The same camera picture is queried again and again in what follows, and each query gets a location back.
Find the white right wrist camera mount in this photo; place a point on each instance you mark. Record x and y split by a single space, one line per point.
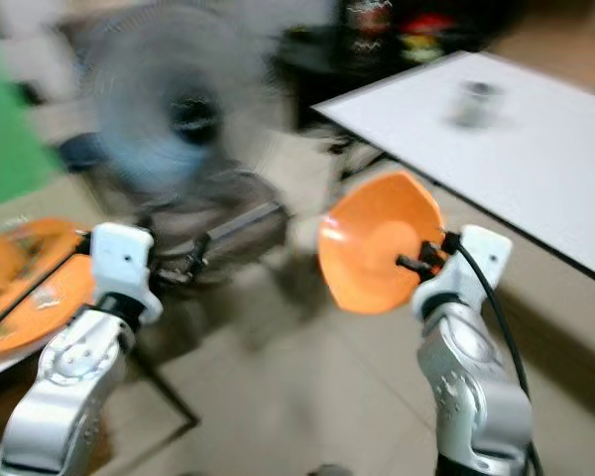
484 263

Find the black bottle with red label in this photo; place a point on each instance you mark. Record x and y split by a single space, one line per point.
367 33

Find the orange plastic bowl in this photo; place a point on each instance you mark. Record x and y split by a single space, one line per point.
372 243

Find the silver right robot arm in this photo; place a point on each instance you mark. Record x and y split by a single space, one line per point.
468 389

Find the white table with black edge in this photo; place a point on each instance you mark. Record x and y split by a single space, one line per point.
516 169

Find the blue stool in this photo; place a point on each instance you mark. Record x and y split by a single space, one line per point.
77 152

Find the green cloth screen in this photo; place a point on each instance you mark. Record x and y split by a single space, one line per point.
10 129

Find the small metal cup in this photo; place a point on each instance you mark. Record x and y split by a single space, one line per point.
476 105

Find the red and yellow package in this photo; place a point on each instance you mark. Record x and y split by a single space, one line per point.
426 38

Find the orange patterned plate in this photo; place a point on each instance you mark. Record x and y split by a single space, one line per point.
25 288

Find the grey standing fan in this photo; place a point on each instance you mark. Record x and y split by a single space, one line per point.
178 104

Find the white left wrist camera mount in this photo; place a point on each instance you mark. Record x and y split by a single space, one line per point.
124 263

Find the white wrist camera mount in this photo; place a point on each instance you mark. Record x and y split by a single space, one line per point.
484 263
124 263

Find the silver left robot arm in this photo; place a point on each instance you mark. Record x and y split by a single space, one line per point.
59 389

